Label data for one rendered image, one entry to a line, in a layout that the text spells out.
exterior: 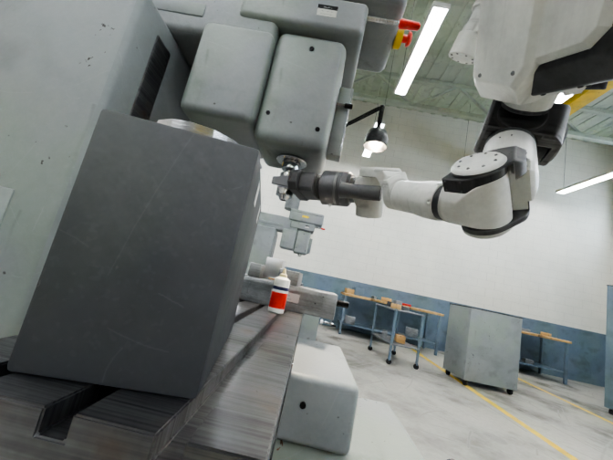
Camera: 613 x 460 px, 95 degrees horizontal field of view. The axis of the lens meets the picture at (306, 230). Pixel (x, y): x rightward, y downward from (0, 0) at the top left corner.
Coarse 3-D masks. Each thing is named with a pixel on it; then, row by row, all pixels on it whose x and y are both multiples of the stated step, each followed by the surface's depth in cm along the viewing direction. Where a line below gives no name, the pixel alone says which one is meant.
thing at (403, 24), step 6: (372, 18) 74; (378, 18) 74; (384, 18) 74; (402, 18) 73; (390, 24) 74; (396, 24) 74; (402, 24) 73; (408, 24) 73; (414, 24) 73; (420, 24) 73; (414, 30) 74
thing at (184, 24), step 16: (160, 0) 75; (176, 0) 75; (192, 0) 75; (208, 0) 75; (224, 0) 75; (240, 0) 75; (176, 16) 74; (192, 16) 74; (208, 16) 74; (224, 16) 74; (240, 16) 74; (176, 32) 75; (192, 32) 74; (272, 32) 73; (192, 48) 79
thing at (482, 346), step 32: (608, 288) 448; (448, 320) 464; (480, 320) 413; (512, 320) 417; (608, 320) 438; (448, 352) 446; (480, 352) 406; (512, 352) 409; (608, 352) 430; (512, 384) 402; (608, 384) 421
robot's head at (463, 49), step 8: (472, 8) 64; (480, 8) 61; (472, 16) 63; (472, 24) 62; (464, 32) 63; (472, 32) 62; (456, 40) 64; (464, 40) 63; (472, 40) 62; (456, 48) 64; (464, 48) 63; (472, 48) 63; (456, 56) 66; (464, 56) 64; (472, 56) 63; (472, 64) 67
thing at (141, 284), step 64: (128, 128) 21; (192, 128) 23; (128, 192) 20; (192, 192) 21; (256, 192) 27; (64, 256) 19; (128, 256) 20; (192, 256) 20; (64, 320) 18; (128, 320) 19; (192, 320) 20; (128, 384) 18; (192, 384) 19
